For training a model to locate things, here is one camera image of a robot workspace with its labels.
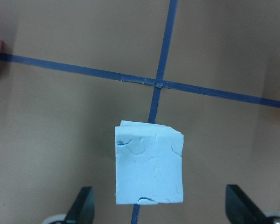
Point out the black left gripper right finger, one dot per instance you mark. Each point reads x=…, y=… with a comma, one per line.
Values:
x=240, y=209

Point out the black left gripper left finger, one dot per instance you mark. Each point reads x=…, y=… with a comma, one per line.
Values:
x=82, y=210

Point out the light blue block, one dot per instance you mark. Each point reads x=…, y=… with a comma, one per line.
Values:
x=144, y=124
x=148, y=165

